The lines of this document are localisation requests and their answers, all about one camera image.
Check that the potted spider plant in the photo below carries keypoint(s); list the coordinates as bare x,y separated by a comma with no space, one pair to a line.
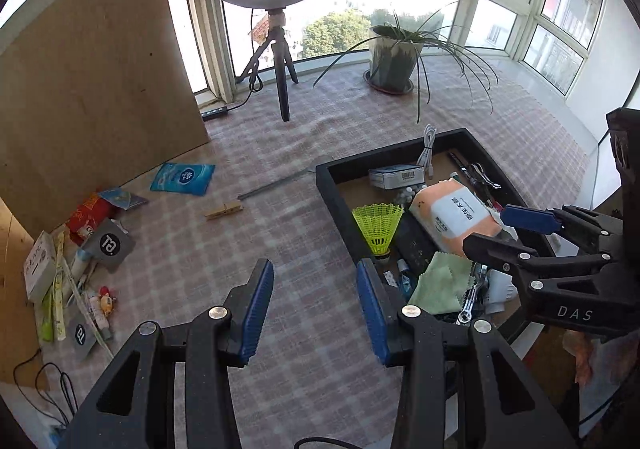
396,59

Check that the white bead cluster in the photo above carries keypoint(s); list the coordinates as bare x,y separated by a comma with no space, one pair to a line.
405,196

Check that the large wooden board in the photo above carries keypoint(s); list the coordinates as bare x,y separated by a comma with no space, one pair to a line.
93,94

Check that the metal spoon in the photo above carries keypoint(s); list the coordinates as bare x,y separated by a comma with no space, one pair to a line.
273,185

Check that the green cleaning cloth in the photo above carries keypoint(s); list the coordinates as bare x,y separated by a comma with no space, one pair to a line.
442,286

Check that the white paper sachet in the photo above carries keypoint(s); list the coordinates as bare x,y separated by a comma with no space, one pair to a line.
500,290

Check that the grey square card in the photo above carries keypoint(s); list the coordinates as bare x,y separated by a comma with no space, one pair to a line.
109,244

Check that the wooden clothespin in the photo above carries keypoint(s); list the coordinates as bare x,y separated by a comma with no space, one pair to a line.
226,209

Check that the orange tissue pack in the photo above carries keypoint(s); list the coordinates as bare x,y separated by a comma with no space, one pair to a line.
449,211

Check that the metal clip wrench tool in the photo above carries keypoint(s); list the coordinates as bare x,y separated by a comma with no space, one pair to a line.
479,276

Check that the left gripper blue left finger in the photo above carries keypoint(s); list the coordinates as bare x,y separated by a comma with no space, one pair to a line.
247,304

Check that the silver tin box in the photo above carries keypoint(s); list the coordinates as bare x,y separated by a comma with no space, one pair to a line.
396,176

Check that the red packet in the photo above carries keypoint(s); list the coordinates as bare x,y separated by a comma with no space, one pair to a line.
87,217

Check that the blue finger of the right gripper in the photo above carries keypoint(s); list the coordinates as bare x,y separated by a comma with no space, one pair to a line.
520,217
505,256

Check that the pink checkered tablecloth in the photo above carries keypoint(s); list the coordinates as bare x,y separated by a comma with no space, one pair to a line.
314,372

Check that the black tripod stand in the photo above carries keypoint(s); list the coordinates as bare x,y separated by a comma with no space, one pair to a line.
283,64

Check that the black storage tray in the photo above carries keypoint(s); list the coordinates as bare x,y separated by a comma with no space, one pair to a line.
344,185

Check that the blue wet wipe packet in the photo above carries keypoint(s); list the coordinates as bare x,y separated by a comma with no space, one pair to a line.
190,179

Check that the yellow green chopstick sleeve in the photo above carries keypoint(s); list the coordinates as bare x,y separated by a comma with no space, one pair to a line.
53,324

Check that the small grey card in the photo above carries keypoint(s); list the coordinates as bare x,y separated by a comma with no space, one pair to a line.
82,337

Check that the white small box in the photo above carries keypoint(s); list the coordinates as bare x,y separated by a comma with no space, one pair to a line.
39,268

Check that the wooden slat panel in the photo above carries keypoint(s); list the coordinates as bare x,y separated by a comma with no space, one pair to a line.
19,337

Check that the black inline cable switch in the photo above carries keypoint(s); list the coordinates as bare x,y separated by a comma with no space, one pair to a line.
215,113

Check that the small toy bottle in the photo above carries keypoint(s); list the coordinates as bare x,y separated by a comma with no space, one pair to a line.
101,304

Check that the yellow plastic shuttlecock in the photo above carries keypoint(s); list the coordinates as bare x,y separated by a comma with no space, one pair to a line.
378,223

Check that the blue picture card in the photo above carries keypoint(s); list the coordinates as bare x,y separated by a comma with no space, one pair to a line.
122,199

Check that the black ballpoint pen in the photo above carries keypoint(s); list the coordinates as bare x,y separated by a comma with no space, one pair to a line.
482,186

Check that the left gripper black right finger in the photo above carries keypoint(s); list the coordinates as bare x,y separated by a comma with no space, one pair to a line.
380,303

